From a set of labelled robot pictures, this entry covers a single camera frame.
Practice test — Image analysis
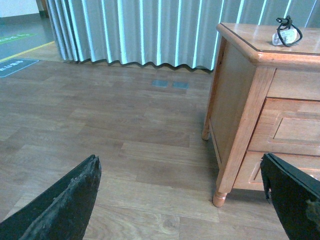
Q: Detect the white charger with black cable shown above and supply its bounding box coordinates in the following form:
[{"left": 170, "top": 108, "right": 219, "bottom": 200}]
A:
[{"left": 272, "top": 15, "right": 303, "bottom": 47}]

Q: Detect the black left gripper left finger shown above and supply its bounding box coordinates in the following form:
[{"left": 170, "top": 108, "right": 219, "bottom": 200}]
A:
[{"left": 0, "top": 155, "right": 102, "bottom": 240}]

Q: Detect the metal floor plate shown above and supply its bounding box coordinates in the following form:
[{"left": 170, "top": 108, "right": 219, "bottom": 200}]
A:
[
  {"left": 151, "top": 80, "right": 168, "bottom": 88},
  {"left": 172, "top": 81, "right": 189, "bottom": 90}
]

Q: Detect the wooden drawer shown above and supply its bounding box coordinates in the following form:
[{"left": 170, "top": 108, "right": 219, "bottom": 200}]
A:
[
  {"left": 233, "top": 151, "right": 320, "bottom": 191},
  {"left": 248, "top": 97, "right": 320, "bottom": 156}
]

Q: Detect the right metal floor plate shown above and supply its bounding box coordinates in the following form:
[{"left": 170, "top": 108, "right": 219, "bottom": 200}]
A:
[{"left": 172, "top": 81, "right": 189, "bottom": 90}]

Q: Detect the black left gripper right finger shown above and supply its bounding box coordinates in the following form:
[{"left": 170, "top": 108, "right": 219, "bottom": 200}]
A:
[{"left": 260, "top": 153, "right": 320, "bottom": 240}]

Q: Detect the left metal floor plate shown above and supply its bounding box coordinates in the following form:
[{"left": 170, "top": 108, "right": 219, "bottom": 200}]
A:
[{"left": 151, "top": 80, "right": 168, "bottom": 88}]

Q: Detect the light wooden nightstand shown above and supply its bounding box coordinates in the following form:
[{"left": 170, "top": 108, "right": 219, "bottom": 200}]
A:
[{"left": 202, "top": 22, "right": 320, "bottom": 207}]

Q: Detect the grey pleated curtain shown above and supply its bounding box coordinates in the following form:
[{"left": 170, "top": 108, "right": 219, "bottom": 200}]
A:
[{"left": 46, "top": 0, "right": 320, "bottom": 70}]

